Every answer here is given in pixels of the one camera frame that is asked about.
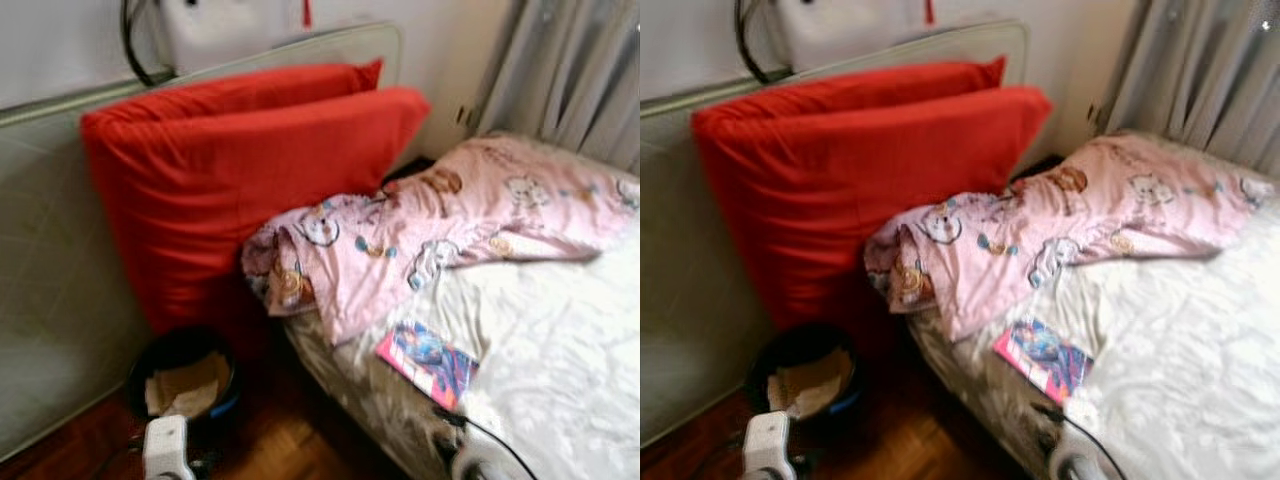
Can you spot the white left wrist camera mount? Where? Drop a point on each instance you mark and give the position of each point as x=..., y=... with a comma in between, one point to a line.
x=768, y=445
x=167, y=445

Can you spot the colourful comic book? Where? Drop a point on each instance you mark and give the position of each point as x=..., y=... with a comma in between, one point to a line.
x=1045, y=355
x=430, y=360

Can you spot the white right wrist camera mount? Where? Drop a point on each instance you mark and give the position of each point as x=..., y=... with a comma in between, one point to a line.
x=478, y=465
x=1073, y=463

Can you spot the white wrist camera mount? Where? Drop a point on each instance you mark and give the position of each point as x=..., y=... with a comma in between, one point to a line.
x=167, y=445
x=478, y=465
x=1073, y=463
x=768, y=445

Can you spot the black wall socket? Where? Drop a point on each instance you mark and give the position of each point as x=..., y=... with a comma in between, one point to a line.
x=464, y=115
x=1094, y=114

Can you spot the brown cardboard pieces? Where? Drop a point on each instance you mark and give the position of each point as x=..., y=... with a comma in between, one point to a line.
x=812, y=382
x=190, y=385

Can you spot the large red fabric cushion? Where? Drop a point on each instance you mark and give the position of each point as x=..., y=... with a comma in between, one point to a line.
x=860, y=86
x=220, y=190
x=830, y=190
x=250, y=88

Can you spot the red tassel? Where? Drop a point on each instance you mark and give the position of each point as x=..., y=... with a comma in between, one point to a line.
x=928, y=10
x=309, y=12

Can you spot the bed with beige floral sheet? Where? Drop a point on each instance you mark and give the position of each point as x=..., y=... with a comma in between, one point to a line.
x=560, y=360
x=1180, y=360

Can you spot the pink cartoon print blanket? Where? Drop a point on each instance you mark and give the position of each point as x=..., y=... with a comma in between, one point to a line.
x=1020, y=235
x=400, y=240

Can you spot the white hanging bag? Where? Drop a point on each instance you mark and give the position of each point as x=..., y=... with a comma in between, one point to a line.
x=240, y=30
x=860, y=28

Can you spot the grey curtain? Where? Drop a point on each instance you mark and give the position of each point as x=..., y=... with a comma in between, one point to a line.
x=1200, y=70
x=570, y=70

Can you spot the black round waste bin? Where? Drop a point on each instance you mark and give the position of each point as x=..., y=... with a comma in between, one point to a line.
x=800, y=338
x=180, y=342

